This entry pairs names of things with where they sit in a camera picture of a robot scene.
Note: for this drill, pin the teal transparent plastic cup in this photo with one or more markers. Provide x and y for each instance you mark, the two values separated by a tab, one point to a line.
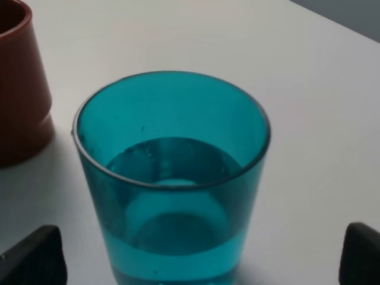
173	161

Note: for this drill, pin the red plastic cup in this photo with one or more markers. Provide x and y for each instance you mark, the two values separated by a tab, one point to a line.
26	122

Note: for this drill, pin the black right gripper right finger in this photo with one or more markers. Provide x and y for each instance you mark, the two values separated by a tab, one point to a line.
359	262

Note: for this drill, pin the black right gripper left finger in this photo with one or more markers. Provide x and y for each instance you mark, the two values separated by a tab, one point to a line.
37	259

